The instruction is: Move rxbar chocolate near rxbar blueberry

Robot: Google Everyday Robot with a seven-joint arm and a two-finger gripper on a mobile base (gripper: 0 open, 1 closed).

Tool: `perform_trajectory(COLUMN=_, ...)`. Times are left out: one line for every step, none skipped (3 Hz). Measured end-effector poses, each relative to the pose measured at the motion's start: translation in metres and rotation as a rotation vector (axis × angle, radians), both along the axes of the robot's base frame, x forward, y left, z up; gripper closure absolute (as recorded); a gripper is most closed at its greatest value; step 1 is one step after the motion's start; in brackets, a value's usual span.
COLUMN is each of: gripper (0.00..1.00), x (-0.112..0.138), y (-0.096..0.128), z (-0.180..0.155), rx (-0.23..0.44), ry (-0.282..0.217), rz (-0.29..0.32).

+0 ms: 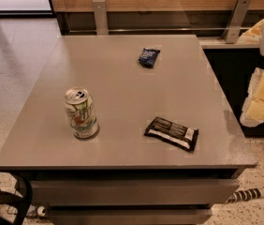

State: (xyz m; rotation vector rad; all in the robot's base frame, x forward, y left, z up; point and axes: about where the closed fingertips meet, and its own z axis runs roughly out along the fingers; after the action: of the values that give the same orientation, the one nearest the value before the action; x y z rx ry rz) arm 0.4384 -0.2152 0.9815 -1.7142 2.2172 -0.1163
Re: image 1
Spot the grey drawer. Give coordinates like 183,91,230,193
48,208,212,225
32,179,239,206

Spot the metal rail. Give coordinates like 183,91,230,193
68,26,252,36

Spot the right metal bracket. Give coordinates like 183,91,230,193
222,0,252,44

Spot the black chair frame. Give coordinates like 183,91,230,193
0,173,33,225

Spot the left metal bracket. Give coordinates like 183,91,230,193
93,0,109,35

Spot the black chocolate rxbar wrapper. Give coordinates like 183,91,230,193
144,117,198,152

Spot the blue blueberry rxbar wrapper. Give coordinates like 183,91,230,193
139,48,160,68

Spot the black white striped cable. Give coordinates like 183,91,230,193
225,187,264,204

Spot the white green soda can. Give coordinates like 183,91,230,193
64,86,99,140

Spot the upper grey drawer front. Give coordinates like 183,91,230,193
32,179,239,206

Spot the lower grey drawer front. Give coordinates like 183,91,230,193
48,208,212,225

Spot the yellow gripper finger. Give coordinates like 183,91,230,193
238,19,264,43
240,67,264,128

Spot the metal bracket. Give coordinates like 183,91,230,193
93,0,109,35
222,0,252,44

